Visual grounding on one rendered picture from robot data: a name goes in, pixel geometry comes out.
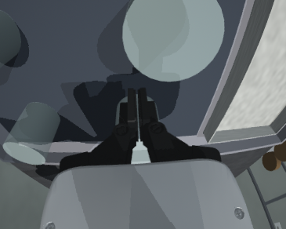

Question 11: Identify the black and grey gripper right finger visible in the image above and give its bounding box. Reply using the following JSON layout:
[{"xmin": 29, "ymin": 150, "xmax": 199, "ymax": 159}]
[{"xmin": 138, "ymin": 88, "xmax": 221, "ymax": 163}]

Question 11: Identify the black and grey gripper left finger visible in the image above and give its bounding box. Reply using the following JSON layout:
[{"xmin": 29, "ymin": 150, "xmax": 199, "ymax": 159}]
[{"xmin": 60, "ymin": 89, "xmax": 139, "ymax": 172}]

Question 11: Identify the clear glass jar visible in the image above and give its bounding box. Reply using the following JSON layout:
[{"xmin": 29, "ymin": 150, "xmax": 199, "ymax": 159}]
[
  {"xmin": 2, "ymin": 102, "xmax": 60, "ymax": 165},
  {"xmin": 0, "ymin": 10, "xmax": 21, "ymax": 68},
  {"xmin": 115, "ymin": 94, "xmax": 150, "ymax": 164},
  {"xmin": 122, "ymin": 0, "xmax": 225, "ymax": 82}
]

